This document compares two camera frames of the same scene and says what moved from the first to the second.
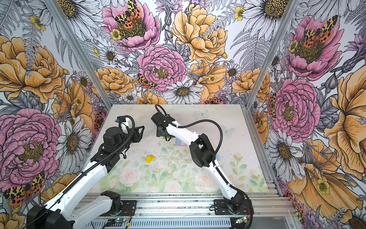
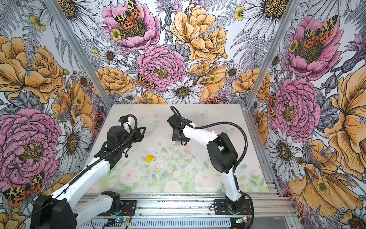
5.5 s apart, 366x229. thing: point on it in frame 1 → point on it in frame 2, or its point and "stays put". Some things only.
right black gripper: x=159 y=133 → x=175 y=137
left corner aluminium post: x=71 y=40 stays put
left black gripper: x=134 y=131 stays put
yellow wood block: x=149 y=158 stays put
